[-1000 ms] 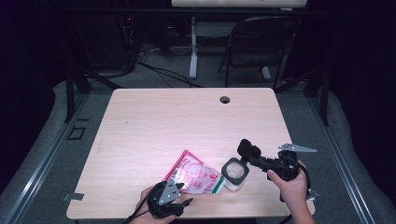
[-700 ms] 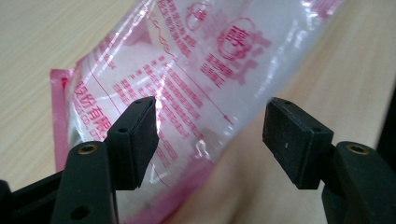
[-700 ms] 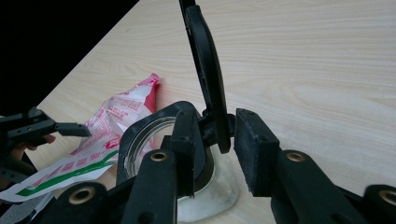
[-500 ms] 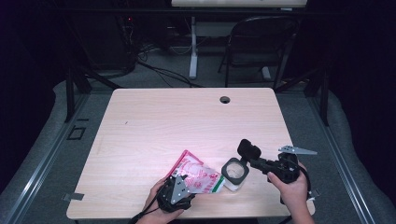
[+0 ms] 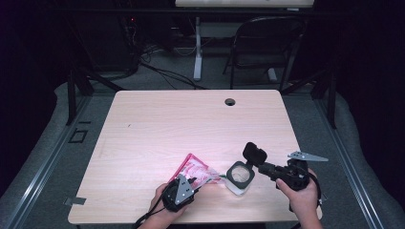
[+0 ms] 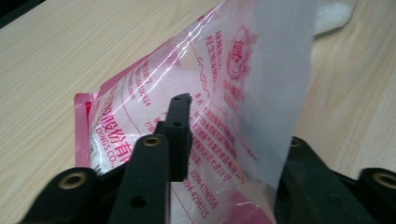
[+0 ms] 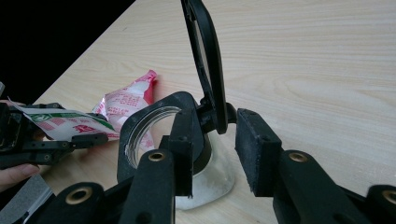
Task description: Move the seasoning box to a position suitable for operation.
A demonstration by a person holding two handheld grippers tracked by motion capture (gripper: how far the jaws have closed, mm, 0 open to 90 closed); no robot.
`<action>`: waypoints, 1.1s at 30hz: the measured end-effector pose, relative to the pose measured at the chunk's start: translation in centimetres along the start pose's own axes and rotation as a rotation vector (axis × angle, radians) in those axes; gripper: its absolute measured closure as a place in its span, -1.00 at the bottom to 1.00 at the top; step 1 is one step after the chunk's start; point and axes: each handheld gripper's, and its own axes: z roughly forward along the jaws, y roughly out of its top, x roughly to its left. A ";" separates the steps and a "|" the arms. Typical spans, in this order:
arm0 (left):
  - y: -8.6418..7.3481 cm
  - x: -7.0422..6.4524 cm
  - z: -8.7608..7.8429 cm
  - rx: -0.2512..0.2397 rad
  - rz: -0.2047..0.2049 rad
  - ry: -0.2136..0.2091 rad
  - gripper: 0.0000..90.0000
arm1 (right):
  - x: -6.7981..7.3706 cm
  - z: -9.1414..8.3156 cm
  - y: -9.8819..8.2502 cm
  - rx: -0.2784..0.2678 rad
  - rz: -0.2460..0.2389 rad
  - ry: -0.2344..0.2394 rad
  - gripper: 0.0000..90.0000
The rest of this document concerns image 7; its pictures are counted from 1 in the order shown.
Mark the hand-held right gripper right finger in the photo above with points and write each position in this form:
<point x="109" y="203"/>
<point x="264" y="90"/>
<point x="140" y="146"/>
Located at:
<point x="258" y="155"/>

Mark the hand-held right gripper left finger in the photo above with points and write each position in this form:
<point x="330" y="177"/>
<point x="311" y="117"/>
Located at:
<point x="155" y="186"/>

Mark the red and white seasoning packet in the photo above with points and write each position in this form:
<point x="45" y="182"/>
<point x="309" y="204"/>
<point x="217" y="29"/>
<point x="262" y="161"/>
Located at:
<point x="124" y="102"/>

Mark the clear jar with black lid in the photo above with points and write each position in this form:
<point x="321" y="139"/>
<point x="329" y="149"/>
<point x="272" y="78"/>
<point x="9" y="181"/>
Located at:
<point x="214" y="62"/>

